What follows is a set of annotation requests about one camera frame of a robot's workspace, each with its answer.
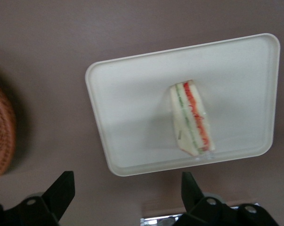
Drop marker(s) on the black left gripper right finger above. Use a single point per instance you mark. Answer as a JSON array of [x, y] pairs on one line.
[[214, 214]]

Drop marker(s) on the cream rectangular tray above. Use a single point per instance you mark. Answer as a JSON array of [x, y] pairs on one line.
[[132, 106]]

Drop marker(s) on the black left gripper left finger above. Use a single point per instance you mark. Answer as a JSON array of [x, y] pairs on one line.
[[38, 209]]

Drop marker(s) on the round brown wicker basket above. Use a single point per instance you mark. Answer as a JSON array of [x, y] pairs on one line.
[[1, 131]]

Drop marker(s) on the triangle sandwich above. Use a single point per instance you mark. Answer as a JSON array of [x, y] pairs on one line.
[[191, 122]]

